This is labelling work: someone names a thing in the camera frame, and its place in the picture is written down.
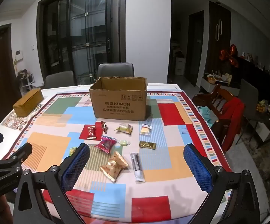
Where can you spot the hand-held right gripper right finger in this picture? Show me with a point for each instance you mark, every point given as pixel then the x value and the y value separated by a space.
pixel 198 168

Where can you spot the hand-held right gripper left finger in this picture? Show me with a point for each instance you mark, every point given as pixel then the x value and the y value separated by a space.
pixel 75 168

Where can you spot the small green yellow packet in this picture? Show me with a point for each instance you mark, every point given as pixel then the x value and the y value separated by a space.
pixel 73 150

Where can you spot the brown cracker packet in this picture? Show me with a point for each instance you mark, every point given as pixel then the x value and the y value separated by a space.
pixel 113 166

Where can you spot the pink snack packet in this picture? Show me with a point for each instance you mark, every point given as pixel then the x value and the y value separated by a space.
pixel 106 144

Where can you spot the red candy packet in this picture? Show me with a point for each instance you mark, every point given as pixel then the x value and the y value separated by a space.
pixel 91 131

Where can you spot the red gold twisted candy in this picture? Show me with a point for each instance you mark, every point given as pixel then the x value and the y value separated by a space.
pixel 104 126

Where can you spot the small pale green candy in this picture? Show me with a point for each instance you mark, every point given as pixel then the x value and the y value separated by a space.
pixel 123 142

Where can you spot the gold foil snack packet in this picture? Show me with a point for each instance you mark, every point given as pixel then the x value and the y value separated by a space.
pixel 147 145

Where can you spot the black white stick packet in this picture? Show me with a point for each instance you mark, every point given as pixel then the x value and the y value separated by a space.
pixel 136 165

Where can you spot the pale green cake packet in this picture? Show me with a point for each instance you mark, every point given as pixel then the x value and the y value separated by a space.
pixel 124 129

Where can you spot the clear yellow cake packet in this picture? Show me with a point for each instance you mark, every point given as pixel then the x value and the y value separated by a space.
pixel 145 130

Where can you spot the brown cardboard box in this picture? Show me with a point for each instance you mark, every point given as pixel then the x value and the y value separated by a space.
pixel 118 102

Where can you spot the floral tile patterned mat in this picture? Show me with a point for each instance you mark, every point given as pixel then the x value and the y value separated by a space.
pixel 20 122

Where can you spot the colourful geometric tablecloth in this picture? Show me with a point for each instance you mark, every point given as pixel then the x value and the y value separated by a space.
pixel 55 142

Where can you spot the woven rattan tissue box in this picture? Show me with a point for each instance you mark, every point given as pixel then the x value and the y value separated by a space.
pixel 28 103

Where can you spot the teal cloth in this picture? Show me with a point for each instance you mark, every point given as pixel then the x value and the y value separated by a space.
pixel 206 114

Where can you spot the red cloth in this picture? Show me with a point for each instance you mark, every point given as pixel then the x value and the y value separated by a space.
pixel 234 116

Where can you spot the dark wooden entrance door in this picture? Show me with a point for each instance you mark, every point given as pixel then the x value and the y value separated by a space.
pixel 4 74

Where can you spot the white cube shelf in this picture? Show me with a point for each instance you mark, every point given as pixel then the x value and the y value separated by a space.
pixel 28 80

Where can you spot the brown wooden chair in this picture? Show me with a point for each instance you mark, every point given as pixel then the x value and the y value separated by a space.
pixel 219 95

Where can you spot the dark low coffee table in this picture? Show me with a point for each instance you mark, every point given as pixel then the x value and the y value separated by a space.
pixel 268 126

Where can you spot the white side table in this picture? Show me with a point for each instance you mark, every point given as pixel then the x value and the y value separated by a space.
pixel 209 86

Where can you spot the grey upholstered dining chair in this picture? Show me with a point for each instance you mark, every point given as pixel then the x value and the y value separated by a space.
pixel 60 79
pixel 115 70

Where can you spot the grey side chair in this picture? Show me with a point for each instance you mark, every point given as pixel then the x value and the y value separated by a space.
pixel 248 98

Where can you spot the dark sideboard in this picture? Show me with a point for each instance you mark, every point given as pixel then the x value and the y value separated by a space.
pixel 254 77

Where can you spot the red foil balloons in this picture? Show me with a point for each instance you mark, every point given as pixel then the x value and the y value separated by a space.
pixel 229 54

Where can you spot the dark tall cabinet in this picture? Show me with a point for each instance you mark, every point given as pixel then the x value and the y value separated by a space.
pixel 219 42

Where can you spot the dark framed glass sliding door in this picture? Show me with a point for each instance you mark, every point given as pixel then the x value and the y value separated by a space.
pixel 88 32

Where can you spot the white wall intercom panel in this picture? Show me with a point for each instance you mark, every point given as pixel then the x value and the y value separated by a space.
pixel 20 54

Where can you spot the white light switch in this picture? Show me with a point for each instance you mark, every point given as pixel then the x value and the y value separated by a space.
pixel 33 47

